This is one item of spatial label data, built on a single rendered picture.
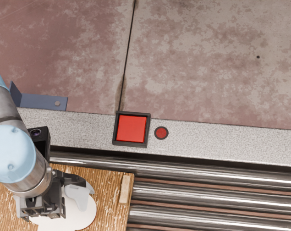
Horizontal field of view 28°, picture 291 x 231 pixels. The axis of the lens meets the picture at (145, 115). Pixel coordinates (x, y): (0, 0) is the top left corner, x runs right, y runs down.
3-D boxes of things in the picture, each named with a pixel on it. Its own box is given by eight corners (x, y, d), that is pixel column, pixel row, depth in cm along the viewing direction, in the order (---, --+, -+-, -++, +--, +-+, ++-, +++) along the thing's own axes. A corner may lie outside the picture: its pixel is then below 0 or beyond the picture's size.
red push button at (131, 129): (120, 116, 128) (119, 114, 126) (146, 118, 127) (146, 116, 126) (116, 142, 126) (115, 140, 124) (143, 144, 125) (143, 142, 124)
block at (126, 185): (124, 178, 120) (123, 174, 118) (132, 178, 120) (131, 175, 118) (119, 205, 118) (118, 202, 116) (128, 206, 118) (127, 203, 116)
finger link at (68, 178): (74, 192, 110) (39, 185, 104) (74, 183, 110) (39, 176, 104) (91, 186, 107) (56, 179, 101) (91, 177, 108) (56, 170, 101)
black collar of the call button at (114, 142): (117, 112, 128) (116, 110, 127) (150, 115, 127) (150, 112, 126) (112, 145, 125) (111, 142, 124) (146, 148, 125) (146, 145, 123)
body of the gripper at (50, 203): (26, 223, 104) (7, 209, 93) (26, 177, 107) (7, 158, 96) (68, 219, 104) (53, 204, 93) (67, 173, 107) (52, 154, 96)
